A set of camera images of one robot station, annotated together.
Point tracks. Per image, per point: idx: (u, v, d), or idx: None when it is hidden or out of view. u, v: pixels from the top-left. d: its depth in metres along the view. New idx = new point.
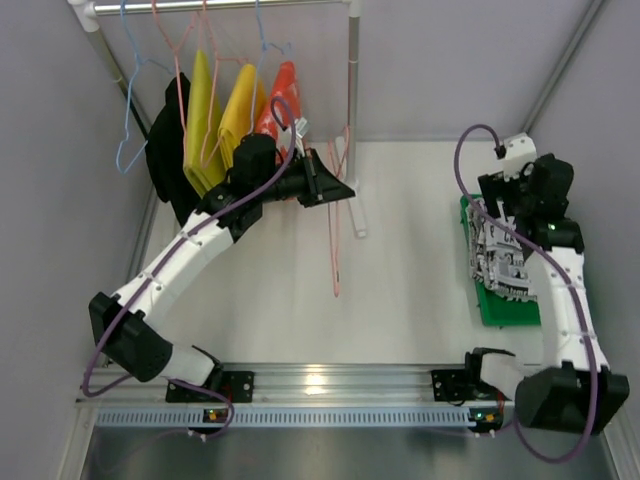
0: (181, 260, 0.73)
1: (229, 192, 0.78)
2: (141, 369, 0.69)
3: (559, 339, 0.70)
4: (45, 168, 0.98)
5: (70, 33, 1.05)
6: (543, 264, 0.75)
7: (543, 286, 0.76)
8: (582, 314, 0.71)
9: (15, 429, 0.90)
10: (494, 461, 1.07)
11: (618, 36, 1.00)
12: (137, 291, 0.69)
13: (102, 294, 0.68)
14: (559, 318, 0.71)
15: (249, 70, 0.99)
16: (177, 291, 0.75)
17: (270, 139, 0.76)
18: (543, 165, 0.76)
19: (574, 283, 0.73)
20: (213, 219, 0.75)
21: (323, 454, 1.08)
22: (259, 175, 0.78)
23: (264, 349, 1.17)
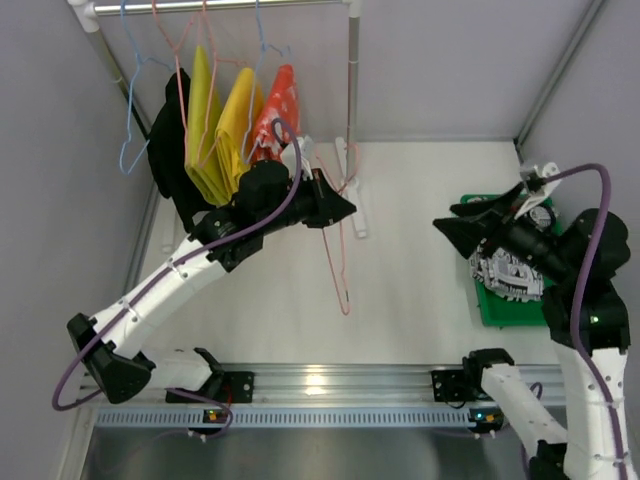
0: (164, 291, 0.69)
1: (229, 218, 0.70)
2: (114, 394, 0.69)
3: (591, 465, 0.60)
4: (45, 168, 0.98)
5: (70, 34, 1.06)
6: (581, 369, 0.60)
7: (576, 386, 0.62)
8: (619, 437, 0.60)
9: (15, 429, 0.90)
10: (493, 461, 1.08)
11: (618, 36, 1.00)
12: (110, 322, 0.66)
13: (77, 318, 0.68)
14: (592, 440, 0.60)
15: (248, 72, 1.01)
16: (157, 321, 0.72)
17: (282, 170, 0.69)
18: (592, 233, 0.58)
19: (615, 401, 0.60)
20: (204, 249, 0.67)
21: (323, 455, 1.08)
22: (265, 205, 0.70)
23: (264, 350, 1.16)
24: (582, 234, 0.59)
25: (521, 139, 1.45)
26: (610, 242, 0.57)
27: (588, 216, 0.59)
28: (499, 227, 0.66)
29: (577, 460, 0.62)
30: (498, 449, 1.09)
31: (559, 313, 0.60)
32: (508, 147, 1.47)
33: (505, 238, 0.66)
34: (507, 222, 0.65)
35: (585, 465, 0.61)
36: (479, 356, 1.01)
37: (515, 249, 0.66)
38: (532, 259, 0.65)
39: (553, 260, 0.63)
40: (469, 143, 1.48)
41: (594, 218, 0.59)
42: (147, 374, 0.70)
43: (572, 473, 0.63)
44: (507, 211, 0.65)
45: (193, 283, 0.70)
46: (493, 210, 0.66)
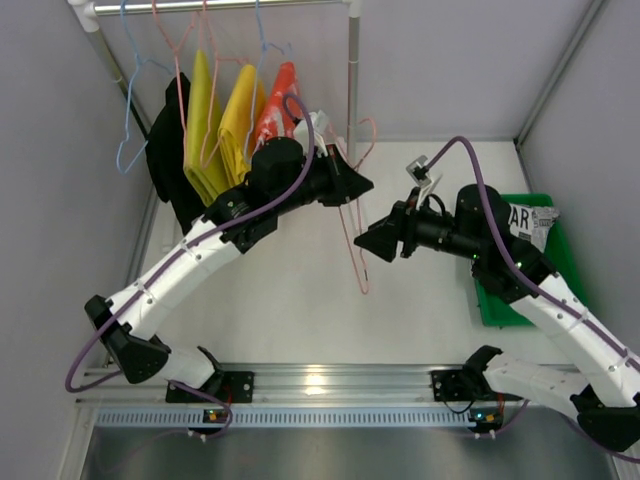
0: (177, 272, 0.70)
1: (242, 199, 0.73)
2: (132, 373, 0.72)
3: (613, 379, 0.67)
4: (45, 168, 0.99)
5: (70, 33, 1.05)
6: (543, 306, 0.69)
7: (549, 321, 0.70)
8: (609, 339, 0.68)
9: (14, 429, 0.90)
10: (492, 460, 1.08)
11: (618, 36, 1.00)
12: (126, 303, 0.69)
13: (98, 298, 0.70)
14: (597, 357, 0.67)
15: (248, 70, 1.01)
16: (173, 302, 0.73)
17: (296, 147, 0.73)
18: (476, 205, 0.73)
19: (583, 313, 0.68)
20: (217, 230, 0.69)
21: (323, 455, 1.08)
22: (279, 184, 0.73)
23: (264, 350, 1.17)
24: (469, 209, 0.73)
25: (521, 139, 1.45)
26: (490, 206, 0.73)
27: (466, 195, 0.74)
28: (408, 219, 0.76)
29: (603, 385, 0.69)
30: (497, 449, 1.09)
31: (496, 280, 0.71)
32: (508, 147, 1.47)
33: (415, 230, 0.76)
34: (412, 214, 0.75)
35: (611, 383, 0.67)
36: (475, 363, 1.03)
37: (425, 237, 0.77)
38: (444, 241, 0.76)
39: (460, 239, 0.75)
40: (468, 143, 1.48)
41: (469, 193, 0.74)
42: (164, 356, 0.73)
43: (610, 400, 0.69)
44: (407, 207, 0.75)
45: (206, 265, 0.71)
46: (397, 207, 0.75)
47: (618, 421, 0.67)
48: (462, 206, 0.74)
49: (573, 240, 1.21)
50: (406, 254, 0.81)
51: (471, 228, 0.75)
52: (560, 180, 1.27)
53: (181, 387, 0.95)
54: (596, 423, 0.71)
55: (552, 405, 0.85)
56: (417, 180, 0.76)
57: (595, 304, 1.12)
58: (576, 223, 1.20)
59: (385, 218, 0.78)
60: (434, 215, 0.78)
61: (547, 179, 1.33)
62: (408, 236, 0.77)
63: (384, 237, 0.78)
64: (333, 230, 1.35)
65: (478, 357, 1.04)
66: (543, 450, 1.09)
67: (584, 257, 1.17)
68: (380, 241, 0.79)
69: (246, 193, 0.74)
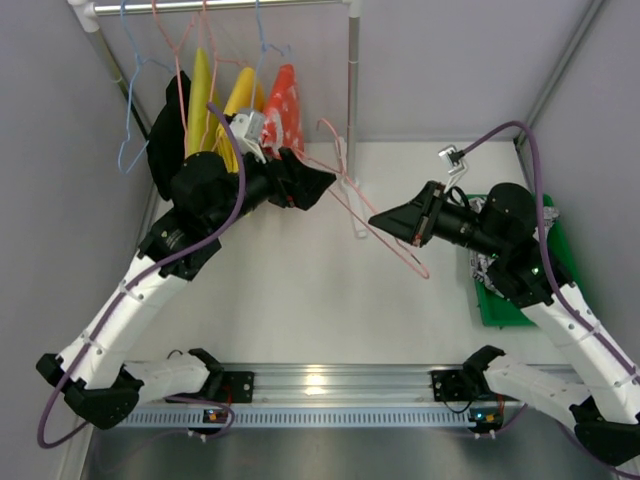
0: (122, 317, 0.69)
1: (176, 226, 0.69)
2: (103, 420, 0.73)
3: (618, 394, 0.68)
4: (44, 169, 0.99)
5: (70, 33, 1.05)
6: (556, 316, 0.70)
7: (559, 331, 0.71)
8: (619, 356, 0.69)
9: (15, 429, 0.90)
10: (491, 460, 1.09)
11: (618, 37, 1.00)
12: (75, 360, 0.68)
13: (48, 358, 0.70)
14: (604, 372, 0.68)
15: (248, 72, 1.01)
16: (127, 345, 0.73)
17: (217, 165, 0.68)
18: (508, 208, 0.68)
19: (595, 327, 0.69)
20: (154, 268, 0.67)
21: (323, 454, 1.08)
22: (209, 205, 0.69)
23: (264, 349, 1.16)
24: (499, 210, 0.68)
25: (520, 139, 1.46)
26: (522, 209, 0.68)
27: (497, 195, 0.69)
28: (435, 201, 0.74)
29: (608, 400, 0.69)
30: (497, 449, 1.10)
31: (510, 283, 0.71)
32: (507, 147, 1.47)
33: (436, 220, 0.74)
34: (440, 196, 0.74)
35: (615, 398, 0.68)
36: (476, 363, 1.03)
37: (445, 230, 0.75)
38: (465, 233, 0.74)
39: (481, 237, 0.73)
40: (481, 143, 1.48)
41: (501, 193, 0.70)
42: (132, 393, 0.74)
43: (612, 415, 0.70)
44: (438, 189, 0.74)
45: (151, 302, 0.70)
46: (429, 185, 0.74)
47: (616, 437, 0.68)
48: (492, 206, 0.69)
49: (573, 240, 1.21)
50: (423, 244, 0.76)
51: (496, 226, 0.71)
52: (560, 180, 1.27)
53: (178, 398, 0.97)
54: (594, 435, 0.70)
55: (547, 411, 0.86)
56: (451, 164, 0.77)
57: (594, 303, 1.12)
58: (575, 223, 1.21)
59: (414, 199, 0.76)
60: (456, 207, 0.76)
61: (546, 179, 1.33)
62: (429, 223, 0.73)
63: (406, 216, 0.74)
64: (334, 229, 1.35)
65: (473, 361, 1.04)
66: (543, 450, 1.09)
67: (583, 257, 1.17)
68: (399, 223, 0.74)
69: (178, 216, 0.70)
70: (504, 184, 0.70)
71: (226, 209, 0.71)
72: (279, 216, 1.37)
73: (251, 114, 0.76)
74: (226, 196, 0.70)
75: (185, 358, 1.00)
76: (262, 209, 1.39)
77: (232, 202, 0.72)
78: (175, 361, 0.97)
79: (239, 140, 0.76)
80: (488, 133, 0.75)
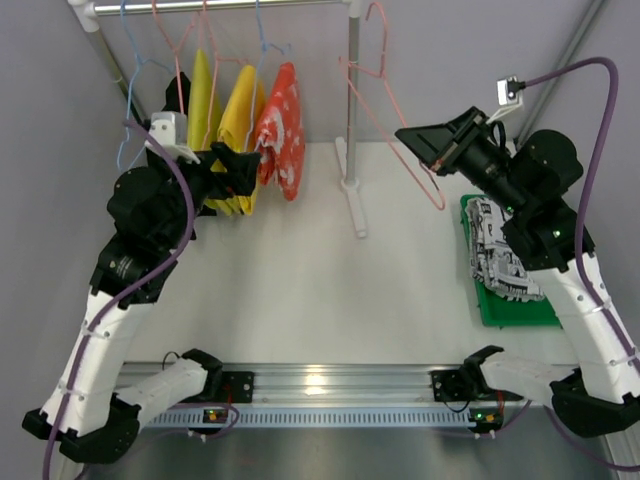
0: (93, 359, 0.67)
1: (124, 251, 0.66)
2: (108, 455, 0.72)
3: (612, 373, 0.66)
4: (45, 170, 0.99)
5: (70, 35, 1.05)
6: (566, 284, 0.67)
7: (565, 300, 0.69)
8: (621, 336, 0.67)
9: (15, 428, 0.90)
10: (491, 460, 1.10)
11: (618, 36, 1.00)
12: (59, 413, 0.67)
13: (31, 415, 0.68)
14: (602, 348, 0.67)
15: (248, 71, 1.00)
16: (108, 381, 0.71)
17: (153, 180, 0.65)
18: (546, 159, 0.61)
19: (606, 302, 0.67)
20: (113, 304, 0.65)
21: (323, 454, 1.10)
22: (153, 223, 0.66)
23: (265, 350, 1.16)
24: (536, 160, 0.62)
25: (520, 139, 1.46)
26: (562, 164, 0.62)
27: (539, 143, 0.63)
28: (473, 129, 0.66)
29: (597, 376, 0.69)
30: (496, 449, 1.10)
31: (525, 242, 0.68)
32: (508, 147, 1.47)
33: (464, 152, 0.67)
34: (482, 127, 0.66)
35: (606, 375, 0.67)
36: (475, 360, 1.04)
37: (471, 167, 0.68)
38: (490, 177, 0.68)
39: (506, 185, 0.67)
40: None
41: (543, 141, 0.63)
42: (132, 421, 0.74)
43: (597, 392, 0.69)
44: (482, 118, 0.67)
45: (119, 336, 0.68)
46: (473, 111, 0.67)
47: (598, 413, 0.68)
48: (529, 153, 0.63)
49: None
50: (442, 174, 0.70)
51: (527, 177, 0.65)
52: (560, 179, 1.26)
53: (175, 404, 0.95)
54: (572, 406, 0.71)
55: (533, 396, 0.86)
56: (507, 94, 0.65)
57: None
58: None
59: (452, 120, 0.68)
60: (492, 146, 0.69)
61: None
62: (457, 151, 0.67)
63: (437, 138, 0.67)
64: (334, 229, 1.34)
65: (472, 360, 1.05)
66: (543, 450, 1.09)
67: None
68: (424, 142, 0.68)
69: (123, 241, 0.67)
70: (548, 132, 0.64)
71: (175, 219, 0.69)
72: (278, 215, 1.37)
73: (174, 117, 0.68)
74: (170, 208, 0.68)
75: (179, 365, 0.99)
76: (262, 209, 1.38)
77: (180, 208, 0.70)
78: (167, 373, 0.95)
79: (168, 148, 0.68)
80: (557, 70, 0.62)
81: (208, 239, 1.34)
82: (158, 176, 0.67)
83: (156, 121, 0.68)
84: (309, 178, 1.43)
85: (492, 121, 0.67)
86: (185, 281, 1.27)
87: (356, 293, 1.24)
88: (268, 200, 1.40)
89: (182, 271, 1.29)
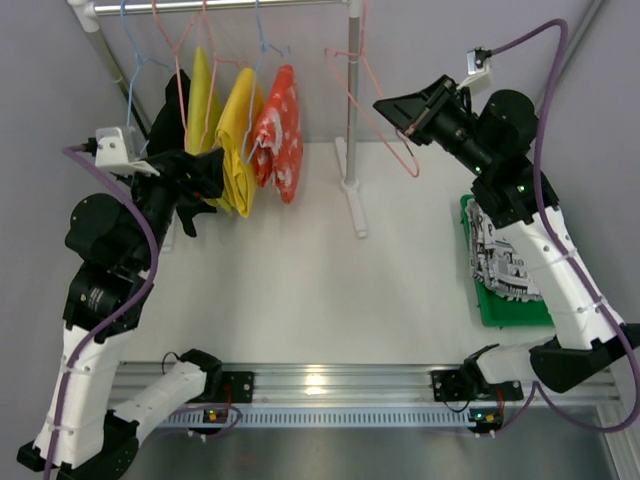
0: (77, 394, 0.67)
1: (95, 282, 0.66)
2: (111, 472, 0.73)
3: (579, 320, 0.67)
4: (45, 170, 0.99)
5: (70, 35, 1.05)
6: (532, 236, 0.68)
7: (531, 251, 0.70)
8: (586, 283, 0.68)
9: (15, 429, 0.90)
10: (491, 460, 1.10)
11: (618, 36, 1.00)
12: (50, 449, 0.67)
13: (24, 450, 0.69)
14: (570, 296, 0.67)
15: (248, 72, 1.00)
16: (97, 412, 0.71)
17: (109, 211, 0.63)
18: (506, 114, 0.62)
19: (570, 252, 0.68)
20: (89, 338, 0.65)
21: (323, 454, 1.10)
22: (120, 250, 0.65)
23: (265, 349, 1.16)
24: (496, 117, 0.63)
25: None
26: (521, 118, 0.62)
27: (498, 101, 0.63)
28: (442, 94, 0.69)
29: (567, 326, 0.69)
30: (496, 449, 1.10)
31: (492, 198, 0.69)
32: None
33: (435, 117, 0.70)
34: (451, 92, 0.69)
35: (575, 323, 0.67)
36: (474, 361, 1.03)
37: (441, 131, 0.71)
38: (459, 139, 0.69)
39: (473, 146, 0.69)
40: None
41: (502, 99, 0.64)
42: (132, 440, 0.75)
43: (570, 343, 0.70)
44: (451, 84, 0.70)
45: (101, 368, 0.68)
46: (442, 77, 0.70)
47: (570, 362, 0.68)
48: (490, 111, 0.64)
49: (574, 240, 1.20)
50: (420, 143, 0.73)
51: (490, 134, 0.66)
52: (561, 179, 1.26)
53: (176, 406, 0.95)
54: (548, 361, 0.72)
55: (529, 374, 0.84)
56: (474, 61, 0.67)
57: None
58: (575, 223, 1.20)
59: (424, 89, 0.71)
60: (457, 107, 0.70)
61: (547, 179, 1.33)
62: (429, 116, 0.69)
63: (411, 106, 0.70)
64: (334, 229, 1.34)
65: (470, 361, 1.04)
66: (543, 451, 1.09)
67: (583, 257, 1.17)
68: (400, 110, 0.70)
69: (92, 274, 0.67)
70: (508, 91, 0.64)
71: (145, 240, 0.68)
72: (278, 215, 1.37)
73: (121, 133, 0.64)
74: (136, 232, 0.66)
75: (177, 370, 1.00)
76: (262, 209, 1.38)
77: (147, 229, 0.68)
78: (165, 380, 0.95)
79: (122, 167, 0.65)
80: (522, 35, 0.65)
81: (208, 238, 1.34)
82: (116, 203, 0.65)
83: (102, 139, 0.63)
84: (310, 178, 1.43)
85: (461, 89, 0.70)
86: (185, 281, 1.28)
87: (355, 293, 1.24)
88: (269, 199, 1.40)
89: (182, 270, 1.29)
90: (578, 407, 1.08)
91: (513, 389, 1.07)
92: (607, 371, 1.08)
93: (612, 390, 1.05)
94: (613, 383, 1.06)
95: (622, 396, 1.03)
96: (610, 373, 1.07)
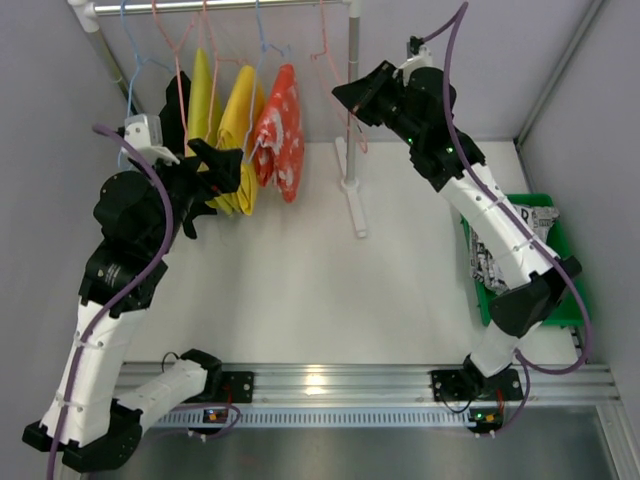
0: (88, 371, 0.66)
1: (112, 258, 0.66)
2: (114, 460, 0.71)
3: (515, 257, 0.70)
4: (46, 171, 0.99)
5: (70, 34, 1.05)
6: (464, 189, 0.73)
7: (467, 204, 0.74)
8: (518, 225, 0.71)
9: (17, 430, 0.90)
10: (490, 460, 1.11)
11: (617, 35, 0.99)
12: (59, 426, 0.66)
13: (31, 429, 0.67)
14: (504, 237, 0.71)
15: (248, 71, 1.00)
16: (106, 390, 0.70)
17: (140, 183, 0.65)
18: (423, 84, 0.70)
19: (500, 198, 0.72)
20: (103, 312, 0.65)
21: (323, 454, 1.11)
22: (142, 226, 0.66)
23: (267, 350, 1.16)
24: (416, 88, 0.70)
25: (521, 139, 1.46)
26: (438, 87, 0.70)
27: (418, 75, 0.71)
28: (381, 76, 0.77)
29: (509, 266, 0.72)
30: (494, 449, 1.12)
31: (427, 164, 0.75)
32: (508, 147, 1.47)
33: (376, 96, 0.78)
34: (389, 73, 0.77)
35: (513, 261, 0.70)
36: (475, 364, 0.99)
37: (381, 110, 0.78)
38: (394, 115, 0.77)
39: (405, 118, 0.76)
40: (482, 143, 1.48)
41: (421, 74, 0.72)
42: (136, 427, 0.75)
43: (515, 282, 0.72)
44: (390, 67, 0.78)
45: (113, 345, 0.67)
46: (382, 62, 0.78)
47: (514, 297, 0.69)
48: (411, 85, 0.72)
49: (575, 240, 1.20)
50: (371, 124, 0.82)
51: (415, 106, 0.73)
52: (561, 180, 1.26)
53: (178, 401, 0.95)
54: (501, 306, 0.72)
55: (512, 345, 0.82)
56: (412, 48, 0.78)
57: (594, 302, 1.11)
58: (574, 222, 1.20)
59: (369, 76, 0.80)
60: (395, 88, 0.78)
61: (547, 178, 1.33)
62: (370, 95, 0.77)
63: (358, 88, 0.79)
64: (334, 229, 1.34)
65: (469, 364, 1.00)
66: (541, 450, 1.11)
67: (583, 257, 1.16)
68: (348, 91, 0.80)
69: (112, 249, 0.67)
70: (427, 68, 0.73)
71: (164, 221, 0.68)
72: (278, 215, 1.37)
73: (147, 119, 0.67)
74: (160, 212, 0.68)
75: (178, 367, 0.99)
76: (262, 209, 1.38)
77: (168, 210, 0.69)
78: (167, 377, 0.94)
79: (146, 151, 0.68)
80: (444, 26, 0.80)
81: (208, 239, 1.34)
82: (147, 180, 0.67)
83: (130, 125, 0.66)
84: (310, 178, 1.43)
85: (398, 70, 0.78)
86: (185, 281, 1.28)
87: (354, 293, 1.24)
88: (269, 199, 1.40)
89: (183, 270, 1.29)
90: (577, 407, 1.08)
91: (513, 389, 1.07)
92: (608, 371, 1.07)
93: (612, 390, 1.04)
94: (613, 383, 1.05)
95: (622, 396, 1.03)
96: (610, 373, 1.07)
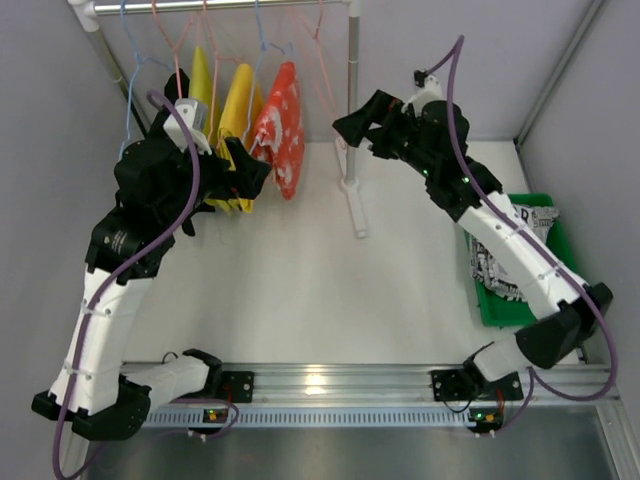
0: (96, 339, 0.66)
1: (119, 226, 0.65)
2: (122, 429, 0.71)
3: (542, 286, 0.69)
4: (44, 170, 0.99)
5: (70, 33, 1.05)
6: (484, 218, 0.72)
7: (488, 233, 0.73)
8: (542, 252, 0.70)
9: (15, 429, 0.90)
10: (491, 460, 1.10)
11: (617, 37, 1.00)
12: (68, 394, 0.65)
13: (39, 398, 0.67)
14: (529, 266, 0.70)
15: (245, 69, 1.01)
16: (114, 361, 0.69)
17: (163, 147, 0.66)
18: (436, 117, 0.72)
19: (521, 225, 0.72)
20: (111, 279, 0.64)
21: (323, 454, 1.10)
22: (158, 193, 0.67)
23: (267, 350, 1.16)
24: (430, 120, 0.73)
25: (521, 139, 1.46)
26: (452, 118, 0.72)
27: (429, 108, 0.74)
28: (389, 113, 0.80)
29: (535, 295, 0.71)
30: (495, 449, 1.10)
31: (443, 195, 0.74)
32: (508, 147, 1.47)
33: (387, 131, 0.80)
34: (395, 108, 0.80)
35: (539, 290, 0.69)
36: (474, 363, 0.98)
37: (392, 141, 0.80)
38: (407, 148, 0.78)
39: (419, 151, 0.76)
40: (481, 143, 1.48)
41: (432, 106, 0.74)
42: (142, 398, 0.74)
43: (541, 310, 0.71)
44: (392, 101, 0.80)
45: (121, 314, 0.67)
46: (381, 95, 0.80)
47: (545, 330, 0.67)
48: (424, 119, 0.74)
49: (574, 240, 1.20)
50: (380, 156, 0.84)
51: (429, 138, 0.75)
52: (560, 179, 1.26)
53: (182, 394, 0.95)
54: (531, 339, 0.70)
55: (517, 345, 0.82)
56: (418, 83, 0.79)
57: None
58: (574, 222, 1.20)
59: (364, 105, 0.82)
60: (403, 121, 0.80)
61: (547, 178, 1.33)
62: (381, 132, 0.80)
63: (363, 123, 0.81)
64: (334, 228, 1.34)
65: (469, 364, 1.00)
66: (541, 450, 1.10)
67: (582, 257, 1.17)
68: (354, 126, 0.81)
69: (125, 215, 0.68)
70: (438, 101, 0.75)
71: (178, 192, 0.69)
72: (278, 214, 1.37)
73: (195, 104, 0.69)
74: (175, 180, 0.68)
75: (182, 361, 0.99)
76: (262, 208, 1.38)
77: (181, 184, 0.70)
78: (173, 365, 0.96)
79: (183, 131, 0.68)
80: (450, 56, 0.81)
81: (208, 238, 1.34)
82: (170, 144, 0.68)
83: (179, 105, 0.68)
84: (310, 177, 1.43)
85: (408, 104, 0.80)
86: (185, 281, 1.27)
87: (353, 292, 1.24)
88: (268, 198, 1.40)
89: (182, 270, 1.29)
90: (577, 407, 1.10)
91: (513, 389, 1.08)
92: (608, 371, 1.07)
93: (612, 390, 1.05)
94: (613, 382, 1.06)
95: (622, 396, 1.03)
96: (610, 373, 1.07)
